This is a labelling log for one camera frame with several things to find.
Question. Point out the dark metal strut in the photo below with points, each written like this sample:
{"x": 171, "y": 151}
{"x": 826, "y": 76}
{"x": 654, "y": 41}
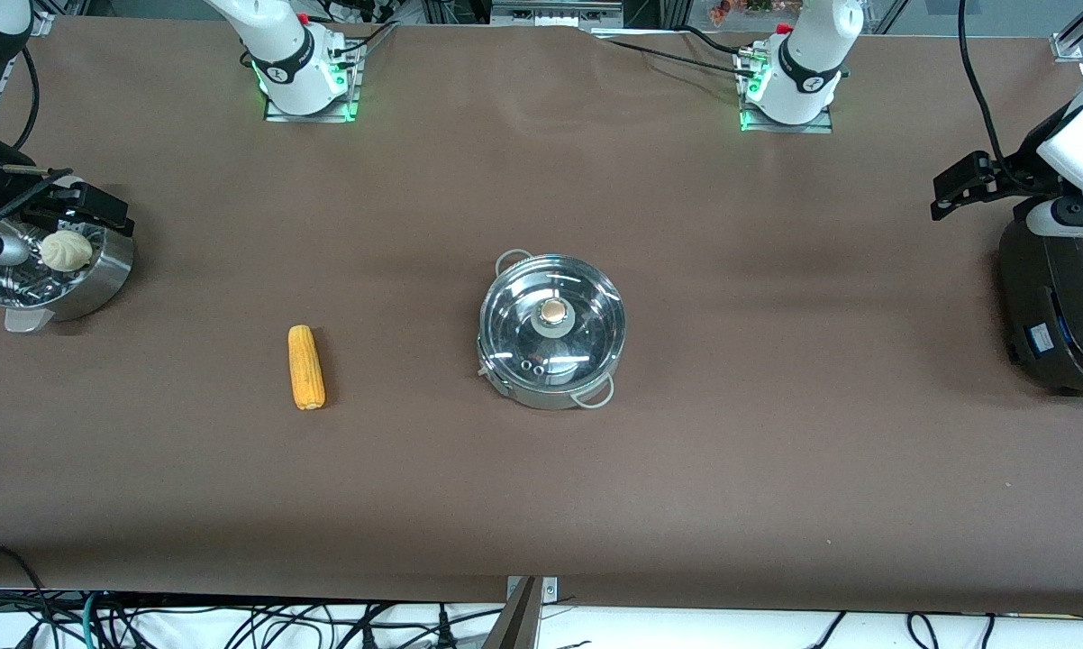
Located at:
{"x": 516, "y": 626}

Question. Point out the grey power strip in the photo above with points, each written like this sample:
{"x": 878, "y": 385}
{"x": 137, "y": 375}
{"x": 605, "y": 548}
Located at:
{"x": 555, "y": 13}

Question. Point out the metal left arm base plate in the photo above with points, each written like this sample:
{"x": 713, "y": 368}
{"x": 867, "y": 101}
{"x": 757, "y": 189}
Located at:
{"x": 821, "y": 126}

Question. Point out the yellow corn cob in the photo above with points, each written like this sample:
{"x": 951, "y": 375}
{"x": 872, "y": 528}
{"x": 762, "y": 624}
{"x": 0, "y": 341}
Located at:
{"x": 306, "y": 370}

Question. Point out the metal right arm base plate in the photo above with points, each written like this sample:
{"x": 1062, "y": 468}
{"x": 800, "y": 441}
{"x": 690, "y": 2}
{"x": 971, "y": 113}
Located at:
{"x": 276, "y": 113}

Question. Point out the brown table cover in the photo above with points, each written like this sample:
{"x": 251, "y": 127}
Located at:
{"x": 541, "y": 505}

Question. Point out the steel steamer pot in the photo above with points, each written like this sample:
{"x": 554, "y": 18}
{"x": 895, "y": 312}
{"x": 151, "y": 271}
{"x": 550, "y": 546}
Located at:
{"x": 100, "y": 270}

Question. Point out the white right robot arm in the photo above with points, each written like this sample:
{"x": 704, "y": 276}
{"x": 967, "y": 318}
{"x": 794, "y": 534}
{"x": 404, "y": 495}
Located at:
{"x": 294, "y": 54}

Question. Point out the black rice cooker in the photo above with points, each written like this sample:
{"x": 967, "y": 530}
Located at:
{"x": 1060, "y": 306}

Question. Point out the glass lid with gold knob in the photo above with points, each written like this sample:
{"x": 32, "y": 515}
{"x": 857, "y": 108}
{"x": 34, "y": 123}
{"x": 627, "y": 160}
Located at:
{"x": 591, "y": 302}

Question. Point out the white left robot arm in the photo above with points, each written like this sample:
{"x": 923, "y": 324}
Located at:
{"x": 807, "y": 72}

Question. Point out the colourful plastic toy food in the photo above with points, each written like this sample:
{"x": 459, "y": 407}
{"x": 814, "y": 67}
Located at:
{"x": 749, "y": 9}

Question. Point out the black power plug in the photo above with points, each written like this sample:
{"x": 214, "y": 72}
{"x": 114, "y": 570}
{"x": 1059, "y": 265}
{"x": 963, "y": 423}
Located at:
{"x": 445, "y": 635}

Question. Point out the cream steamed bun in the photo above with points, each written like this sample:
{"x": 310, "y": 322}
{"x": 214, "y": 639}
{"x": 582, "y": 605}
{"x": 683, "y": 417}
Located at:
{"x": 66, "y": 251}

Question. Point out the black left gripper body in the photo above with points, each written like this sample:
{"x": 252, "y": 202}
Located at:
{"x": 1013, "y": 177}

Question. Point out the metal corner bracket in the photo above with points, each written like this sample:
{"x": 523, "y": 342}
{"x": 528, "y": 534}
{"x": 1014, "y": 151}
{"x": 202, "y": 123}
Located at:
{"x": 549, "y": 588}

